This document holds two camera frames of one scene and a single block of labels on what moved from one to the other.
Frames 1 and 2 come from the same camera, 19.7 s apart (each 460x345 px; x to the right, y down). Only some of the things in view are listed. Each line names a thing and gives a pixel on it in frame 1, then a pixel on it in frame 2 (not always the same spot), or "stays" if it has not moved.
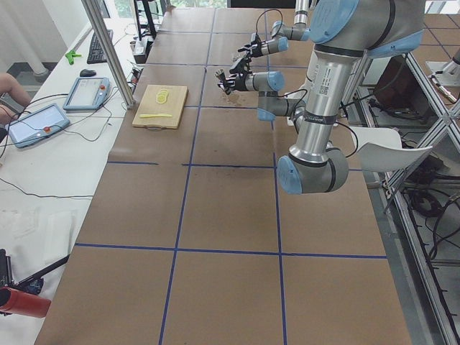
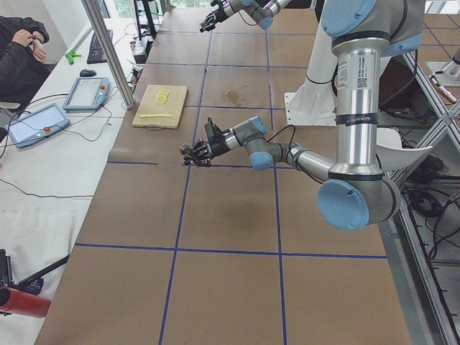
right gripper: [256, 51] to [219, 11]
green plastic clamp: [70, 55] stays
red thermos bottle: [13, 301] stays
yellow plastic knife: [144, 116] stays
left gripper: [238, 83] to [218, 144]
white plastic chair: [380, 149] stays
